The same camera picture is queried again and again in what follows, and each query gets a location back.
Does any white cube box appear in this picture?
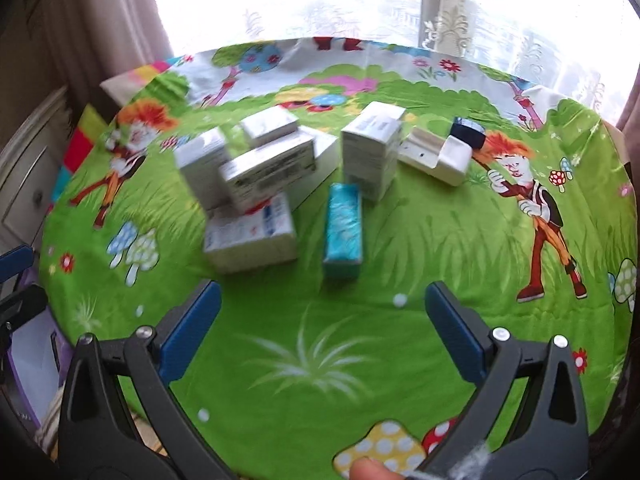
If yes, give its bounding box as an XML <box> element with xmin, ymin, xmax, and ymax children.
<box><xmin>174</xmin><ymin>128</ymin><xmax>231</xmax><ymax>212</ymax></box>

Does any white box with blue print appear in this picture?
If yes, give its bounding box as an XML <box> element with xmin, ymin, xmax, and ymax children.
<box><xmin>203</xmin><ymin>193</ymin><xmax>297</xmax><ymax>274</ymax></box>

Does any teal rectangular box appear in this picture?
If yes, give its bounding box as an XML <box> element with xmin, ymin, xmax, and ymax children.
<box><xmin>322</xmin><ymin>183</ymin><xmax>363</xmax><ymax>280</ymax></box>

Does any white plastic case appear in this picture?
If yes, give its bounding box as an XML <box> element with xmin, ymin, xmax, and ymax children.
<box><xmin>397</xmin><ymin>127</ymin><xmax>473</xmax><ymax>186</ymax></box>

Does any white barcode label box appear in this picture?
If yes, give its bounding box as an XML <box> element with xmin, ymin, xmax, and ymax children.
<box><xmin>219</xmin><ymin>131</ymin><xmax>316</xmax><ymax>212</ymax></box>

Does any dark blue small box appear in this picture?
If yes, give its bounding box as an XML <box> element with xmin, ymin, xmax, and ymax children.
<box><xmin>449</xmin><ymin>117</ymin><xmax>486</xmax><ymax>151</ymax></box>

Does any small white box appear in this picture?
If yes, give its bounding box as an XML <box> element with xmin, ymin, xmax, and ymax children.
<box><xmin>240</xmin><ymin>105</ymin><xmax>298</xmax><ymax>148</ymax></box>

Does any white tall box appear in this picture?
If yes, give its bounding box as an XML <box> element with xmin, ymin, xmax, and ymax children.
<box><xmin>341</xmin><ymin>101</ymin><xmax>406</xmax><ymax>202</ymax></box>

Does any white lid box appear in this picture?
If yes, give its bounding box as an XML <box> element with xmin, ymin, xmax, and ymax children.
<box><xmin>284</xmin><ymin>124</ymin><xmax>342</xmax><ymax>212</ymax></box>

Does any operator thumb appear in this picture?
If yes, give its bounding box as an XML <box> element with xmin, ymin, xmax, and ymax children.
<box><xmin>349</xmin><ymin>457</ymin><xmax>404</xmax><ymax>480</ymax></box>

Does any purple storage box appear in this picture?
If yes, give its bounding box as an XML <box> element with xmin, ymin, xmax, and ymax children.
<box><xmin>1</xmin><ymin>270</ymin><xmax>65</xmax><ymax>434</ymax></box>

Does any cream ornate dresser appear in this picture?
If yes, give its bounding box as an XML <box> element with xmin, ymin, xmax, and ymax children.
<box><xmin>0</xmin><ymin>87</ymin><xmax>73</xmax><ymax>252</ymax></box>

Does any left brown curtain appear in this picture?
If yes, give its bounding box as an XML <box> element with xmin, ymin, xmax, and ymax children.
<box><xmin>29</xmin><ymin>0</ymin><xmax>171</xmax><ymax>107</ymax></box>

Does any colourful cartoon print cloth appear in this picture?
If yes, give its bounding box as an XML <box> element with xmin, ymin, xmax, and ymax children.
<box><xmin>39</xmin><ymin>37</ymin><xmax>639</xmax><ymax>479</ymax></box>

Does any white lace curtain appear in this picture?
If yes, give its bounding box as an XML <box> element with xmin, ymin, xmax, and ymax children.
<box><xmin>240</xmin><ymin>0</ymin><xmax>632</xmax><ymax>126</ymax></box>

